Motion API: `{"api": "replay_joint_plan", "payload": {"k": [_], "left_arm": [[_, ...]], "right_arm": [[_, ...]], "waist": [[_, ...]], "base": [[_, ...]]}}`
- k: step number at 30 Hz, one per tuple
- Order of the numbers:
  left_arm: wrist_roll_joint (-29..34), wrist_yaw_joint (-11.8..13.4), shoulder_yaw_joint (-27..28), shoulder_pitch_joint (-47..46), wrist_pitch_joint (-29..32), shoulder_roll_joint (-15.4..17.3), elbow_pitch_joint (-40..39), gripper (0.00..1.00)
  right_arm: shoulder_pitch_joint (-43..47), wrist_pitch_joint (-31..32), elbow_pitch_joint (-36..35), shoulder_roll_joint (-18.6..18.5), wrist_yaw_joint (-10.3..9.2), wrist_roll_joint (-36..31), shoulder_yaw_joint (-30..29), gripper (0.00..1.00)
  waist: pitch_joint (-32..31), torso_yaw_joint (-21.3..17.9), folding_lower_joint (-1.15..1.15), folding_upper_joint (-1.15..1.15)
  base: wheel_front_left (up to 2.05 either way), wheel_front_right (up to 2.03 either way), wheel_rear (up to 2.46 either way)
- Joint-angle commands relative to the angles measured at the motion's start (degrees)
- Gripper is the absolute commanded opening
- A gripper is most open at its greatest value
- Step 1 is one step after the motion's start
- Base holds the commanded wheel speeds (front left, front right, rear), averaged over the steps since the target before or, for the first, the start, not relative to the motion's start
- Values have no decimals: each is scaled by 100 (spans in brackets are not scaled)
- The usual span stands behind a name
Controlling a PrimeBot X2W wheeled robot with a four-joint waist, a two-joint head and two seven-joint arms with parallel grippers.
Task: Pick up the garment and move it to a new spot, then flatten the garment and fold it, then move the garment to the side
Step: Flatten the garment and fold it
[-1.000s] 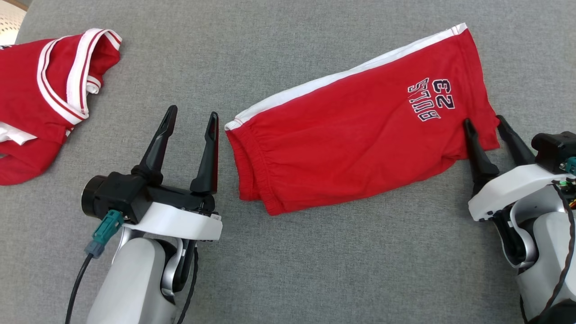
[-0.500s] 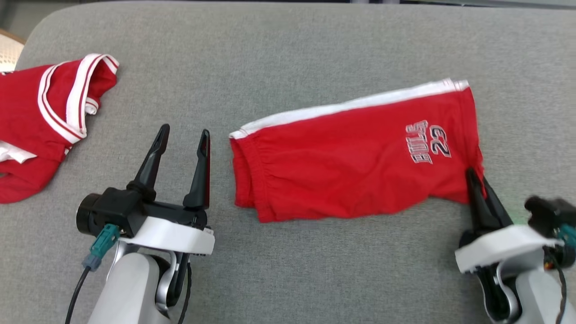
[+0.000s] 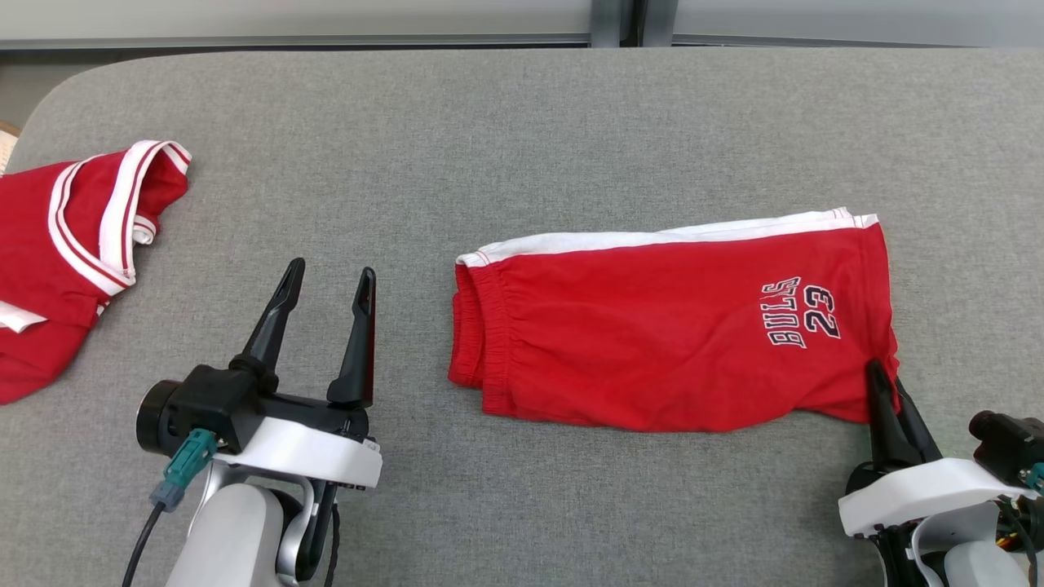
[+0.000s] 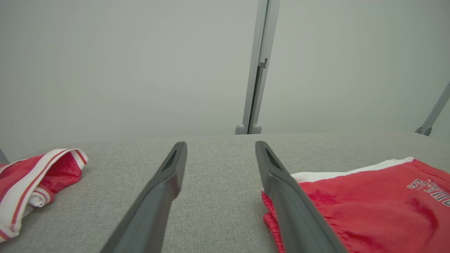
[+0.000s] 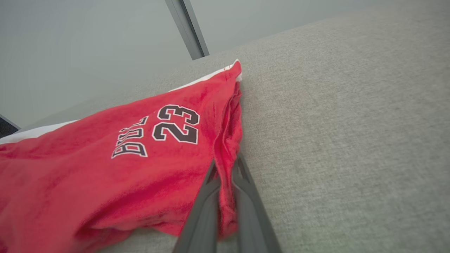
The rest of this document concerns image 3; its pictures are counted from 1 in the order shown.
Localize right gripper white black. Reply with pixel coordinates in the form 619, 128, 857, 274
838, 359, 1031, 538

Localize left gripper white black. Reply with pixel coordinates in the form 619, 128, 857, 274
214, 258, 383, 491

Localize red jersey white striped trim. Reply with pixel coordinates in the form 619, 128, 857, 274
0, 139, 193, 405

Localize right camera cable teal plug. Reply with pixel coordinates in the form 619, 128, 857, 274
999, 462, 1044, 585

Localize red Bulls 23 shorts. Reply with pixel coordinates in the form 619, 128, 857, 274
448, 208, 900, 434

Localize left camera cable teal plug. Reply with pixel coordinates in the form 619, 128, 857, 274
122, 429, 220, 587

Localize camera cable teal plug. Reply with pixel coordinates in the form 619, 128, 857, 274
999, 462, 1044, 585
122, 429, 220, 587

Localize grey partition post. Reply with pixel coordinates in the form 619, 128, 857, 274
591, 0, 679, 48

